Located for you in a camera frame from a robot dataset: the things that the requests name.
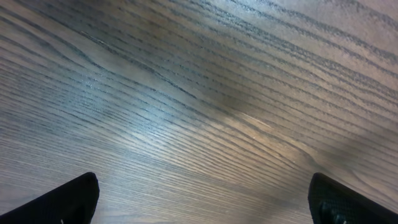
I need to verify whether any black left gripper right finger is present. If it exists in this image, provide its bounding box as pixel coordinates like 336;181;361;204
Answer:
308;172;397;224

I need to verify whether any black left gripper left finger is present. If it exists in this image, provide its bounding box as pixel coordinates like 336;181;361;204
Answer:
1;172;100;224

